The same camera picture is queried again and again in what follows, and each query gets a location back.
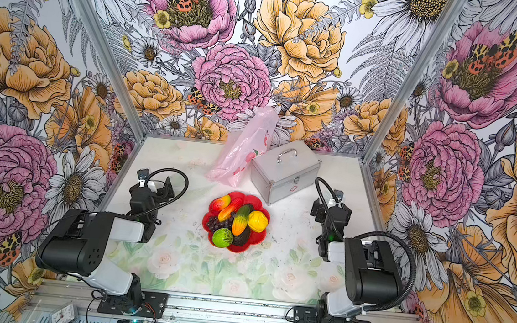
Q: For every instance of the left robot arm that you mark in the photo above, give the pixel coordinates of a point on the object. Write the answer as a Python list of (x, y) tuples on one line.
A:
[(79, 243)]

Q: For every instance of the green orange papaya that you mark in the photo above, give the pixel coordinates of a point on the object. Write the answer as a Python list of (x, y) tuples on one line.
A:
[(240, 222)]

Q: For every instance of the green apple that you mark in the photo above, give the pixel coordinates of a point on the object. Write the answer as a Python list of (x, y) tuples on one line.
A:
[(222, 238)]

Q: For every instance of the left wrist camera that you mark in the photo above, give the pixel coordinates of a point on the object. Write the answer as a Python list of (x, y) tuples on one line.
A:
[(144, 176)]

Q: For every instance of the aluminium front rail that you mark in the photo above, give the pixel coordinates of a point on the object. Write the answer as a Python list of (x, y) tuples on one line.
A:
[(180, 307)]

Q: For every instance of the dark grape bunch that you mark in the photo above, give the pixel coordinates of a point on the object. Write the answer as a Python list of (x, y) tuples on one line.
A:
[(213, 223)]

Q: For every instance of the pink plastic bag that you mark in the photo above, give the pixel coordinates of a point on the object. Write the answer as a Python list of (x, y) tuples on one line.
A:
[(243, 147)]

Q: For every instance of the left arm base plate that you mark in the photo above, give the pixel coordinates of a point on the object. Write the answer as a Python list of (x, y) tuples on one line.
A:
[(147, 305)]

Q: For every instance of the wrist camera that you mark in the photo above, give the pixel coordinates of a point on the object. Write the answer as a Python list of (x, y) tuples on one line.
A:
[(144, 176), (338, 196)]

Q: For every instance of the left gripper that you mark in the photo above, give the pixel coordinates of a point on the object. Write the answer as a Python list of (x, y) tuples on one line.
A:
[(162, 193)]

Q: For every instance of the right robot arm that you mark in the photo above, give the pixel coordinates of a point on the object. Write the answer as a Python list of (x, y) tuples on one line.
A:
[(370, 273)]

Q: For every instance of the silver metal case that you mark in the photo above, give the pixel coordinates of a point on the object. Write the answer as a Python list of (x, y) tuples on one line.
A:
[(284, 170)]

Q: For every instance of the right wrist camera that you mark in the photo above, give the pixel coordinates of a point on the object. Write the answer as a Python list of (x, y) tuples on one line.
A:
[(338, 196)]

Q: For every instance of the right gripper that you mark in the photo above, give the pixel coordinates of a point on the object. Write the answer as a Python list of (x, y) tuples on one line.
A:
[(321, 209)]

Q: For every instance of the small white timer device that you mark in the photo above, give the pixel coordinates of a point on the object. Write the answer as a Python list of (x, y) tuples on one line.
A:
[(65, 314)]

